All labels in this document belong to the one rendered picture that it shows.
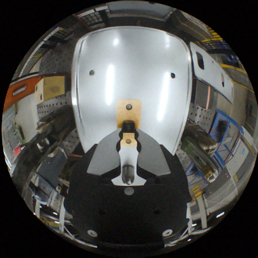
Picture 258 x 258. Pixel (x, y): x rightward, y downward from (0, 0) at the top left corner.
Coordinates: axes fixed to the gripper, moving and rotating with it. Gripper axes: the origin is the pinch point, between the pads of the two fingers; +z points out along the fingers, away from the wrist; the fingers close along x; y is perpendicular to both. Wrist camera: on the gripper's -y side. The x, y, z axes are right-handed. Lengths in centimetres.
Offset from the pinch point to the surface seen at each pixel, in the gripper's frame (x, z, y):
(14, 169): -14.5, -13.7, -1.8
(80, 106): -8.6, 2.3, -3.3
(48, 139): -13.1, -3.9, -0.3
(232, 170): 760, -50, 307
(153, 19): 4.4, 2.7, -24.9
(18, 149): -22.6, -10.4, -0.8
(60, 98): -44, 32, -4
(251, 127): 1183, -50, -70
